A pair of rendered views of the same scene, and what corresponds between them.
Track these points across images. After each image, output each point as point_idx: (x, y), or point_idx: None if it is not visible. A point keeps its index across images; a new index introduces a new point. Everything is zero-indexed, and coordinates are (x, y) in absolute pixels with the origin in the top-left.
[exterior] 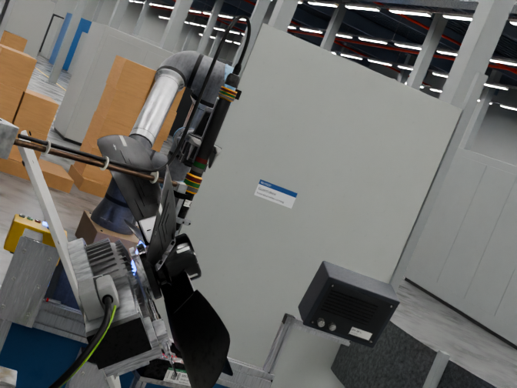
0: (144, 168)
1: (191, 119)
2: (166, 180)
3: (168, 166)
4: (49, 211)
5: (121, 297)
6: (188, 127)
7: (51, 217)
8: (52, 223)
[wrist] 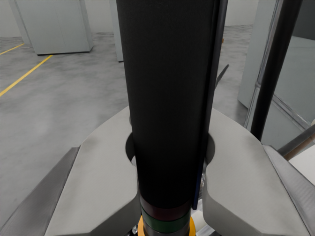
0: (280, 148)
1: (280, 15)
2: (219, 75)
3: (227, 68)
4: (314, 164)
5: (205, 162)
6: (273, 51)
7: (308, 167)
8: (295, 156)
